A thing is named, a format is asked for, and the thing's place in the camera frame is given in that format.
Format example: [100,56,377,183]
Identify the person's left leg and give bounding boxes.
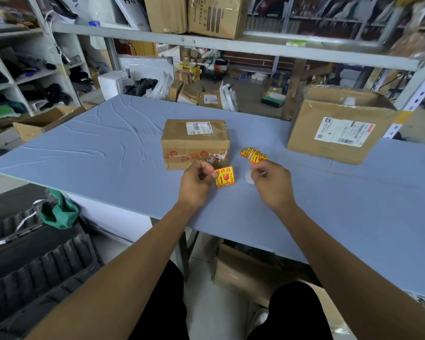
[127,260,191,340]

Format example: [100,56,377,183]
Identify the white sticker backing paper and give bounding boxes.
[244,168,268,185]

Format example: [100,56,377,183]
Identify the cardboard box black print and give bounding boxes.
[187,0,251,40]

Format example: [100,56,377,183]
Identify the tilted brown cardboard parcel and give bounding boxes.
[167,79,185,102]

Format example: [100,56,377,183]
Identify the person's left forearm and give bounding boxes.
[24,203,203,340]

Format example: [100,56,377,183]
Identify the large cardboard box white label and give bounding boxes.
[286,84,400,166]

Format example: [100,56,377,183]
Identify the yellow red fragile sticker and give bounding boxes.
[214,166,236,189]

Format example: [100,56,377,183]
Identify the brown parcel white label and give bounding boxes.
[198,90,223,110]

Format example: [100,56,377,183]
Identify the cardboard box under table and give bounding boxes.
[212,242,307,309]

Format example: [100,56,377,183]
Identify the person's white shoe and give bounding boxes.
[247,307,270,337]

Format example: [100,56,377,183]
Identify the plain flat cardboard box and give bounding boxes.
[143,0,189,35]

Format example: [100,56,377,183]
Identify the white foam box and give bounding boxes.
[97,70,129,102]

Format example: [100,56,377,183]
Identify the pile of yellow stickers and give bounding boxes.
[239,146,269,165]

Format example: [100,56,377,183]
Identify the grey metal shelf rack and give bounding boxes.
[52,0,425,140]

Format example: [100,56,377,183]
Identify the white shelving unit with clothes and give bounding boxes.
[0,0,93,119]

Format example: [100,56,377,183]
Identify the green white box stack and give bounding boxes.
[261,90,287,109]

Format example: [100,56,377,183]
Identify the white board panel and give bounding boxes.
[117,54,174,82]

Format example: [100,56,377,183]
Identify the green cloth bag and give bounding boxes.
[38,189,81,230]

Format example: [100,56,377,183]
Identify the small taped cardboard parcel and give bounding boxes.
[161,119,231,170]

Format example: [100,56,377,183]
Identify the person's right forearm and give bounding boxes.
[276,204,425,340]

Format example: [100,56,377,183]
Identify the black foam-lined case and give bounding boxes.
[0,184,105,340]

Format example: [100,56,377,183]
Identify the yellow printed box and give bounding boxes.
[178,61,201,83]

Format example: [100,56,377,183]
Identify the person's leg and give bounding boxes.
[247,281,334,340]
[127,260,191,340]

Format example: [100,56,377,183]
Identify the person's left hand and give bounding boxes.
[177,159,220,212]

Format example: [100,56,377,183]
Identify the blue-grey table cover sheet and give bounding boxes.
[0,94,425,302]

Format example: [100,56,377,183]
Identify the open empty cardboard box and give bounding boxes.
[13,106,86,143]

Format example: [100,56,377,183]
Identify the white plastic bags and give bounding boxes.
[219,82,239,112]

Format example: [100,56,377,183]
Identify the white cable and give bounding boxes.
[43,10,72,65]

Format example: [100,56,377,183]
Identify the person's right hand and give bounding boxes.
[250,160,299,215]

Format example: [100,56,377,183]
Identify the person's right leg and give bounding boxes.
[247,281,334,340]

